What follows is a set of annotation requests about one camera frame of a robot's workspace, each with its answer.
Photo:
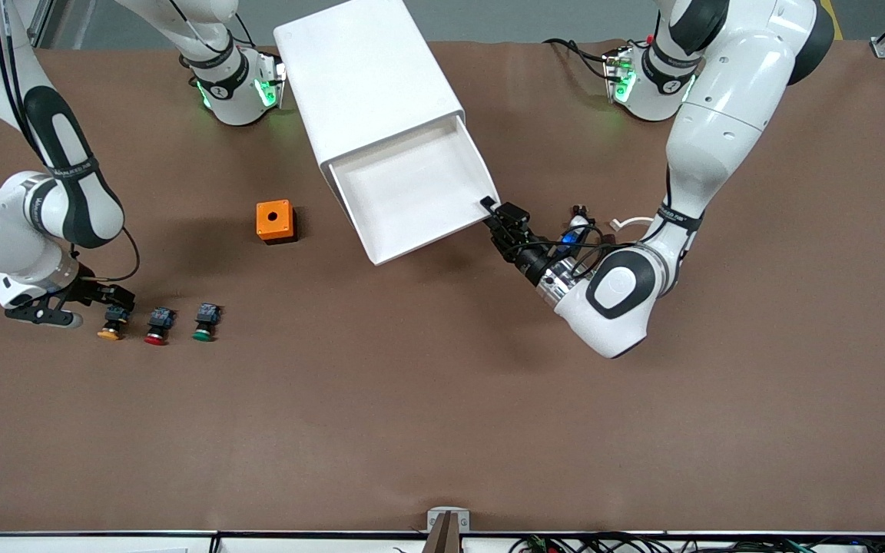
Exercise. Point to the white plastic drawer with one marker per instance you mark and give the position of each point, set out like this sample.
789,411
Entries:
404,200

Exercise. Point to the red push button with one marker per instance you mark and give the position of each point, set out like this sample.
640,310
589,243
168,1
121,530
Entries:
158,327

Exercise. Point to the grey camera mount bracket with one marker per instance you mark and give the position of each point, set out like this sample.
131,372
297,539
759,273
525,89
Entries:
448,522

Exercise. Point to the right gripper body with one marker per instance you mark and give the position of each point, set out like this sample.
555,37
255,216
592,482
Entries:
94,291

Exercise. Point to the black square push button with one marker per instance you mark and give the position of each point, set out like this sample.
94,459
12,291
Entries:
579,221

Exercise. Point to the brown table cover sheet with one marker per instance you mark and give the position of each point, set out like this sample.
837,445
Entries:
442,384

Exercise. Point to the yellow push button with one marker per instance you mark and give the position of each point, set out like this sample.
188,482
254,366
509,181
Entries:
111,329

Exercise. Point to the white curved bracket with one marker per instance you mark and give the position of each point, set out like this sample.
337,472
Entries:
621,224

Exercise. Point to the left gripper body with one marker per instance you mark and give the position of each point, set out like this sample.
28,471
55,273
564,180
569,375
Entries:
528,257

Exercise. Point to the orange box with hole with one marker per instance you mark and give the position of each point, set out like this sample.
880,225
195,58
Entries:
273,220

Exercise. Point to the white table edge rail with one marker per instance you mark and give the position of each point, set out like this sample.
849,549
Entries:
66,544

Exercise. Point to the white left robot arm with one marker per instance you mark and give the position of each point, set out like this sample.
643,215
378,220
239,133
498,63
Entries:
719,138

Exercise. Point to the green push button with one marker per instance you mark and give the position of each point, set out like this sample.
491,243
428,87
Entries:
205,322

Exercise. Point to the white drawer cabinet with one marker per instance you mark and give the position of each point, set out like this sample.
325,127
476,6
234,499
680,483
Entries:
366,77

